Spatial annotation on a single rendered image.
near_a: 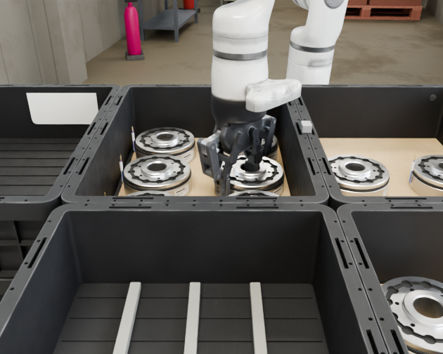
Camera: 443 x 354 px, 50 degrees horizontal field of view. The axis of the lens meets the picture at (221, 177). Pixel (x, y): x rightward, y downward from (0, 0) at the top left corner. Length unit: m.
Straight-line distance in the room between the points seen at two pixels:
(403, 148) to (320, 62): 0.24
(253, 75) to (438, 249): 0.30
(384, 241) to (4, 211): 0.42
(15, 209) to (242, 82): 0.30
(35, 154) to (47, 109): 0.09
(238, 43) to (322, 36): 0.41
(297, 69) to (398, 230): 0.54
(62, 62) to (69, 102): 2.89
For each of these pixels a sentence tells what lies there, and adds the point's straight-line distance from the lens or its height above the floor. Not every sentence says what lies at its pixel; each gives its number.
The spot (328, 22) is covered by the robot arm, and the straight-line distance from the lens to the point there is 0.98.
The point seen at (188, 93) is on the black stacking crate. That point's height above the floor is 0.92.
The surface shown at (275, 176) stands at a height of 0.86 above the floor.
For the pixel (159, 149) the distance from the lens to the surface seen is 0.79.
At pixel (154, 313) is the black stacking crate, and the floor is 0.83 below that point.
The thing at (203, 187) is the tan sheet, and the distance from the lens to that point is 0.74.
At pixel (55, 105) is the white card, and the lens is 0.92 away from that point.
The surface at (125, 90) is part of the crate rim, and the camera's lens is 0.86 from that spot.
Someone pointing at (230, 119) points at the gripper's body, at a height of 0.97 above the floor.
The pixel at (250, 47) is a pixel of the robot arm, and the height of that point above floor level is 1.06.
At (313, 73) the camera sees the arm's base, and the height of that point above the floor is 0.92.
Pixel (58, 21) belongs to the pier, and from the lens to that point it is 3.73.
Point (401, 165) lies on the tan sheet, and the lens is 0.86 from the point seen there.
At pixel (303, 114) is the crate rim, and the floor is 0.93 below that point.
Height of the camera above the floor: 1.21
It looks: 30 degrees down
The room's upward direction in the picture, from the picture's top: straight up
